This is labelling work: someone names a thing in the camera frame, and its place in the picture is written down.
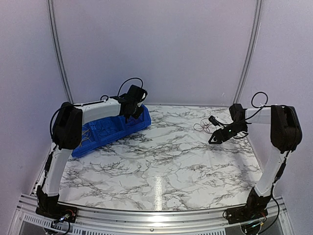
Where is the aluminium frame post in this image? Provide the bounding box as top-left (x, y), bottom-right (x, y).
top-left (232, 0), bottom-right (263, 104)
top-left (46, 0), bottom-right (74, 104)

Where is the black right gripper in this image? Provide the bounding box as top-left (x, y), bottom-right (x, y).
top-left (211, 121), bottom-right (247, 144)

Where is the left aluminium frame post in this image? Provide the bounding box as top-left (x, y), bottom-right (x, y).
top-left (46, 0), bottom-right (74, 104)

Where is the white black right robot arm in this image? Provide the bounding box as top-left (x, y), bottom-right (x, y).
top-left (208, 103), bottom-right (302, 224)

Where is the right aluminium frame post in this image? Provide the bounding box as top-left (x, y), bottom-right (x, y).
top-left (232, 0), bottom-right (263, 104)

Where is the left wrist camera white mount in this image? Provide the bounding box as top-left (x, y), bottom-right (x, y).
top-left (137, 91), bottom-right (148, 107)

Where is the blue wire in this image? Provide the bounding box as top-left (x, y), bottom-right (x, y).
top-left (94, 118), bottom-right (118, 138)

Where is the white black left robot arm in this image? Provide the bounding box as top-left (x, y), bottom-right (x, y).
top-left (36, 85), bottom-right (148, 223)

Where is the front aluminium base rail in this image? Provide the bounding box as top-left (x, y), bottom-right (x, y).
top-left (8, 194), bottom-right (295, 235)

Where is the blue three-compartment plastic bin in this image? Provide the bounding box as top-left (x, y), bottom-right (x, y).
top-left (72, 105), bottom-right (151, 158)

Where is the yellow wire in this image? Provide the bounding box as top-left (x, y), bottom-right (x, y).
top-left (79, 127), bottom-right (95, 147)

